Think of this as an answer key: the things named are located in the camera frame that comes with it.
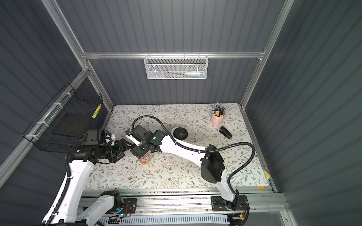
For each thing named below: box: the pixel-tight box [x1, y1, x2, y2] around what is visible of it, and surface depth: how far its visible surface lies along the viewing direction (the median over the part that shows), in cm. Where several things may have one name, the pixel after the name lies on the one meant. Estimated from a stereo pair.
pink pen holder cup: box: [210, 109, 226, 128], surface depth 104 cm
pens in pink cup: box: [213, 101, 226, 117], surface depth 101 cm
